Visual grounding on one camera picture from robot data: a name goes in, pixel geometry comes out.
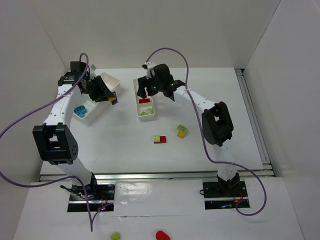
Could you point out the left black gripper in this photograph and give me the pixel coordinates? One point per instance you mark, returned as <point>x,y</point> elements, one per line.
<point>97,88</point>

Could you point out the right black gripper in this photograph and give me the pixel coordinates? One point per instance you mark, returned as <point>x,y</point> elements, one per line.
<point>145,82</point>

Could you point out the red yellow purple lego stack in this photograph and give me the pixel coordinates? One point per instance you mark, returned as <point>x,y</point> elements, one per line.
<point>114,99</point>

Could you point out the red lego brick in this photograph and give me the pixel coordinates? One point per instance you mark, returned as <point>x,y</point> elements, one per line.
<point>144,100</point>

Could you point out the lime lego brick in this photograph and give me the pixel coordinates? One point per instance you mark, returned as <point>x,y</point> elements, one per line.
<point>146,112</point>

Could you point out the teal arched lego brick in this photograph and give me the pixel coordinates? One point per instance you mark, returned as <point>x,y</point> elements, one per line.
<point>80,110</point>

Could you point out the lime and red lego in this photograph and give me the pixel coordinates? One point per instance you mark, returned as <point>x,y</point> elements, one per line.
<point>159,139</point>

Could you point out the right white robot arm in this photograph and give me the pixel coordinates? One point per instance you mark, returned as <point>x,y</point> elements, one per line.
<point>214,119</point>

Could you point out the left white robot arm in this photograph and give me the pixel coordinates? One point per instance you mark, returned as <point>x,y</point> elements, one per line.
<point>54,139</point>

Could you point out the centre white compartment tray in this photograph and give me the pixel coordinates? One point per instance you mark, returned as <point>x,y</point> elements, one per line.
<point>144,106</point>

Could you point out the white compartment tray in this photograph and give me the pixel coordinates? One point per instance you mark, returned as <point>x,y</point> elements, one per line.
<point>144,106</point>
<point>94,109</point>

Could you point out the left white compartment tray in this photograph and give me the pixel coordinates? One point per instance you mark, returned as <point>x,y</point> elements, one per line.
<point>94,109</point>

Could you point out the lime and yellow lego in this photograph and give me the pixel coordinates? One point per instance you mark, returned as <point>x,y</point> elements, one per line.
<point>181,131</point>

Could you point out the lime lego foreground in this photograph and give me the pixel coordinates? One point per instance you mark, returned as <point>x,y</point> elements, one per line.
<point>115,236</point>

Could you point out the red oval lego foreground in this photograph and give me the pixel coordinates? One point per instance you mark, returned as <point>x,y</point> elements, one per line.
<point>161,235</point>

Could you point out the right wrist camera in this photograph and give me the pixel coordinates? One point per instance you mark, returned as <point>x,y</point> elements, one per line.
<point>150,71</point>

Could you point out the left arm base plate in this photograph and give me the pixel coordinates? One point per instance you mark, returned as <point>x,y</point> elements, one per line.
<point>103,199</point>

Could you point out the front aluminium rail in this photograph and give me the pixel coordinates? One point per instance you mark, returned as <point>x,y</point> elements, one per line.
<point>163,176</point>

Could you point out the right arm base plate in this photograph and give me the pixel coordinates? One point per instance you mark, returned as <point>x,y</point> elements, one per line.
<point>215,199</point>

